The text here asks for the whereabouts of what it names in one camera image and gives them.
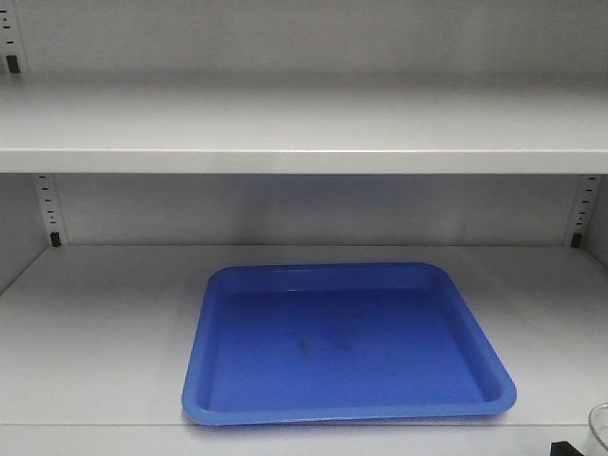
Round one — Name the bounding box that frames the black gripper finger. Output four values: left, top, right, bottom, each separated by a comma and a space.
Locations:
550, 441, 584, 456

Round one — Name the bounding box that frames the clear glass 100ml beaker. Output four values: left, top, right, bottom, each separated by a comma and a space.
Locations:
586, 403, 608, 456

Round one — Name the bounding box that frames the grey cabinet upper shelf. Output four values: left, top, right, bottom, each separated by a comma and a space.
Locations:
1, 74, 607, 175

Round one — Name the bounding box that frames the grey cabinet shelf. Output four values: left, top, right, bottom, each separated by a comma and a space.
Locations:
1, 74, 607, 175
1, 246, 607, 455

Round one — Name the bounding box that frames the grey cabinet lower shelf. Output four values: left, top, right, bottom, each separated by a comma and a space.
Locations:
1, 246, 607, 455

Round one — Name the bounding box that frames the blue plastic tray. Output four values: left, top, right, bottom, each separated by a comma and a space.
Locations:
181, 262, 517, 426

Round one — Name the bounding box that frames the right shelf rail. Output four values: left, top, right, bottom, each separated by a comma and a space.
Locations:
567, 175, 601, 248

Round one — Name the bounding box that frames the shelf rail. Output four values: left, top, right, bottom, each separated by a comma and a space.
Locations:
34, 174, 65, 248
567, 175, 601, 248

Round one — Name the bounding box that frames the left shelf rail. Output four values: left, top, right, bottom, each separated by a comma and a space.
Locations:
34, 174, 65, 248

